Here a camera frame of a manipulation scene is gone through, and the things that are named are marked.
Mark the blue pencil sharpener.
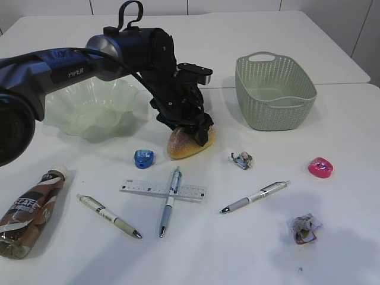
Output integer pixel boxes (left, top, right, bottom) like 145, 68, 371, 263
134, 149, 155, 169

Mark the grey grip pen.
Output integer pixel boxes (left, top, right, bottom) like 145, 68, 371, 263
220, 180, 291, 214

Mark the pink pencil sharpener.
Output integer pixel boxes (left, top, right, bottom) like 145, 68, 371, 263
307, 157, 334, 179

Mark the clear plastic ruler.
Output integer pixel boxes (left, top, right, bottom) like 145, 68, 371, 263
119, 179, 207, 203

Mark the sugared bread roll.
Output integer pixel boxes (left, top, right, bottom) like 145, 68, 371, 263
167, 126, 216, 160

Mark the green plastic woven basket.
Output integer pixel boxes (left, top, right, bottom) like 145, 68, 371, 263
235, 52, 317, 131

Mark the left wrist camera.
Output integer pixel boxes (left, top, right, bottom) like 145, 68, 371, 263
177, 63, 213, 86

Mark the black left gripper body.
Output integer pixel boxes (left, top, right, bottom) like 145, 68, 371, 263
149, 75, 214, 131

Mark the blue grip pen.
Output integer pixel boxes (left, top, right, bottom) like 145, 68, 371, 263
159, 167, 182, 238

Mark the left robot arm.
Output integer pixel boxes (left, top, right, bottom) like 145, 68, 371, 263
1, 5, 213, 165

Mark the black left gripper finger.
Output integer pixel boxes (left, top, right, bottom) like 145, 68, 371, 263
194, 125, 210, 147
166, 121, 181, 131

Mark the large paper ball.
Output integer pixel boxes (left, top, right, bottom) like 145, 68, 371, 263
287, 213, 323, 245

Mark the cream grip pen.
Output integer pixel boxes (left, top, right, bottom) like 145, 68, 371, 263
77, 194, 143, 239

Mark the brown Nescafe coffee bottle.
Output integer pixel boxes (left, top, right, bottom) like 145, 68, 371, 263
1, 165, 68, 259

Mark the small paper ball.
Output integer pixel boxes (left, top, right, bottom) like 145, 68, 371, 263
229, 151, 253, 170

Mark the green wavy glass plate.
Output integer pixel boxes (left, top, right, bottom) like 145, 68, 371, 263
43, 77, 138, 143

